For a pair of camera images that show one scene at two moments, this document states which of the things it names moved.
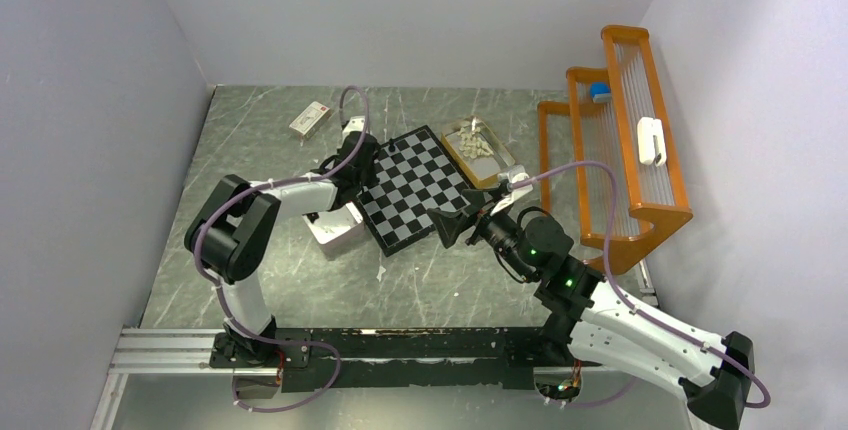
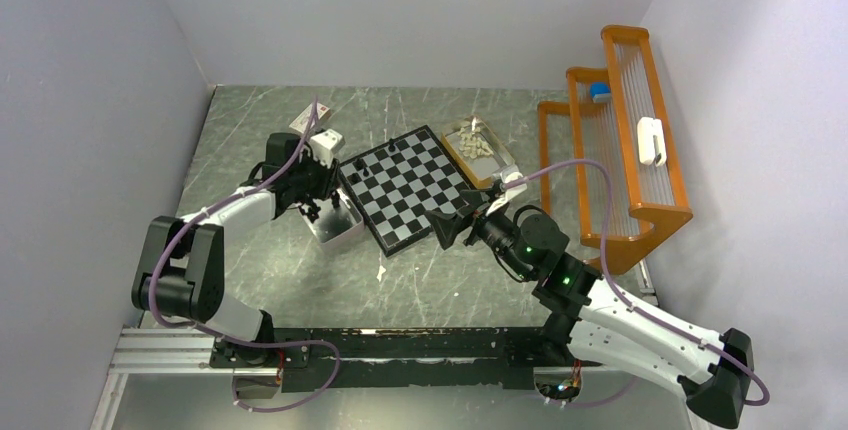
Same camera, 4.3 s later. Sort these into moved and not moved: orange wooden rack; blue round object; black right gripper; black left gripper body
Moved: black left gripper body
Not moved: orange wooden rack; black right gripper; blue round object
